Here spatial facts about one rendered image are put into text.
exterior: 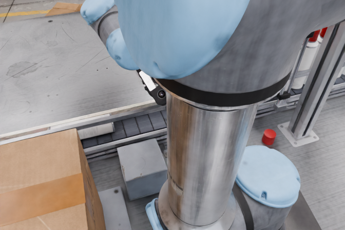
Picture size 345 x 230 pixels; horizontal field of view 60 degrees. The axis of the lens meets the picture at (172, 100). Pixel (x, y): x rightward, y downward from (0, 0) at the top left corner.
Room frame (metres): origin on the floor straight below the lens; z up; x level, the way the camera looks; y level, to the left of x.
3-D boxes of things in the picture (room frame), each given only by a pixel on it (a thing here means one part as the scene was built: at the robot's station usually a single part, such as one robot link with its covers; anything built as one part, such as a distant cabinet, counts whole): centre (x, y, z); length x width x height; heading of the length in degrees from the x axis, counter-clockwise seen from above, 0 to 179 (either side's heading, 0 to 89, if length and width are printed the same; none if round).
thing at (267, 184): (0.28, -0.15, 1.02); 0.13 x 0.12 x 0.14; 116
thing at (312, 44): (0.73, -0.39, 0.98); 0.05 x 0.05 x 0.20
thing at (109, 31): (0.49, 0.07, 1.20); 0.11 x 0.11 x 0.08; 26
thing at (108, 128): (0.51, 0.26, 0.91); 0.20 x 0.05 x 0.05; 108
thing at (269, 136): (0.55, -0.27, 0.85); 0.03 x 0.03 x 0.03
